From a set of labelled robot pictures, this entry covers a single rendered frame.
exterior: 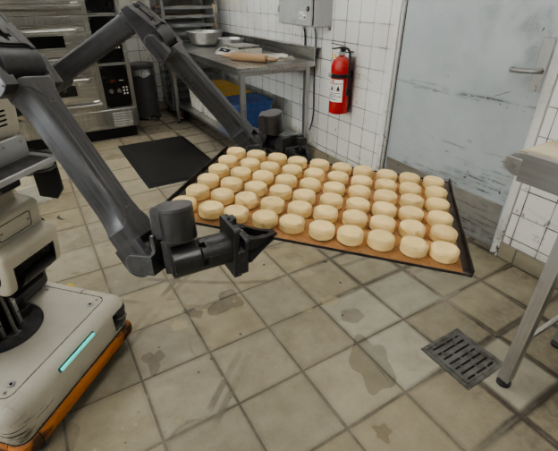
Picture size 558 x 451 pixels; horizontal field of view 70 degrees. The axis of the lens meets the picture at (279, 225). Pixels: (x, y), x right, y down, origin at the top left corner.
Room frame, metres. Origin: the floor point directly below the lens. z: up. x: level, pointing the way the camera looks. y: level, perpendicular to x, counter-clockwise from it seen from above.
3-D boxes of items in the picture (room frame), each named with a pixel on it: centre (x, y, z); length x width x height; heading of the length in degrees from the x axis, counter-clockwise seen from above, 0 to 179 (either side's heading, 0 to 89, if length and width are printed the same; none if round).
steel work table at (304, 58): (4.23, 0.49, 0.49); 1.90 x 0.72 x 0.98; 31
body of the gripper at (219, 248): (0.59, 0.11, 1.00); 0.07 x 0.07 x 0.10; 30
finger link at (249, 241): (0.62, 0.05, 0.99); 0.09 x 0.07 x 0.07; 120
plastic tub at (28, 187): (2.70, 1.92, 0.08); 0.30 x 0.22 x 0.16; 142
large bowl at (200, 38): (4.69, 0.79, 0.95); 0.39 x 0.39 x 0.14
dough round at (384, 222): (0.68, -0.21, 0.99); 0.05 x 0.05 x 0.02
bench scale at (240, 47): (3.97, 0.37, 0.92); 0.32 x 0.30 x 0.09; 128
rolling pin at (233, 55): (3.60, 0.25, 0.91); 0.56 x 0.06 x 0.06; 60
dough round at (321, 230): (0.65, -0.08, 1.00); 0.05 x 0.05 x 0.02
